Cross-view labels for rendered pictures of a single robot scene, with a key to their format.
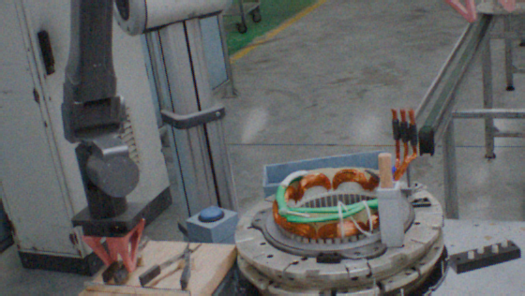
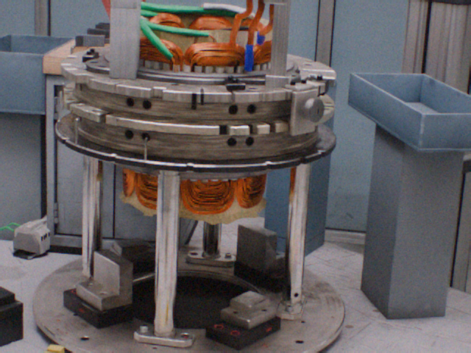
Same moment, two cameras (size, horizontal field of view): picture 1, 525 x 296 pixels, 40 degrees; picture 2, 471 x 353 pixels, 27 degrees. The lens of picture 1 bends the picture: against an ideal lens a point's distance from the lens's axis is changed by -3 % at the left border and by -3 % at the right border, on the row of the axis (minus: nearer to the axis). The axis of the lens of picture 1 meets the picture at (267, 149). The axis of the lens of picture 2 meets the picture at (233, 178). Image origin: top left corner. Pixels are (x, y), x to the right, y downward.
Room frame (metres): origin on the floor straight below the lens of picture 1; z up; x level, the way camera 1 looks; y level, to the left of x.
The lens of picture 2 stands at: (0.73, -1.21, 1.30)
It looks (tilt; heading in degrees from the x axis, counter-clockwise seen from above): 16 degrees down; 73
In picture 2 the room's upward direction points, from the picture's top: 3 degrees clockwise
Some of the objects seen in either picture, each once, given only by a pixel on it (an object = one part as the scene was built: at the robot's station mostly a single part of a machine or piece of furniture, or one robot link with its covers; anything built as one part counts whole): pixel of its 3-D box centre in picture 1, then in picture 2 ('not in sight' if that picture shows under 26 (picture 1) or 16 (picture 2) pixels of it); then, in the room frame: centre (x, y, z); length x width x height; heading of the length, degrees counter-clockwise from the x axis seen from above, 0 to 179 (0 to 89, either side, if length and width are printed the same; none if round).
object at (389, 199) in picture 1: (391, 214); (126, 35); (0.93, -0.16, 1.14); 0.03 x 0.03 x 0.09; 71
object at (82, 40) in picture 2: (185, 277); (90, 40); (0.93, 0.14, 1.09); 0.04 x 0.01 x 0.02; 172
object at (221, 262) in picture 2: not in sight; (210, 259); (1.08, 0.02, 0.81); 0.07 x 0.03 x 0.01; 153
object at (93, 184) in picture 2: not in sight; (93, 207); (0.91, -0.03, 0.91); 0.02 x 0.02 x 0.21
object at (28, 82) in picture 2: not in sight; (26, 138); (0.86, 0.26, 0.92); 0.17 x 0.11 x 0.28; 67
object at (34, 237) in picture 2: not in sight; (40, 234); (0.87, 0.17, 0.80); 0.10 x 0.05 x 0.04; 48
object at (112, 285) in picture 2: not in sight; (104, 279); (0.91, -0.13, 0.85); 0.06 x 0.04 x 0.05; 113
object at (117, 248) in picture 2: not in sight; (134, 248); (0.98, 0.02, 0.83); 0.05 x 0.04 x 0.02; 9
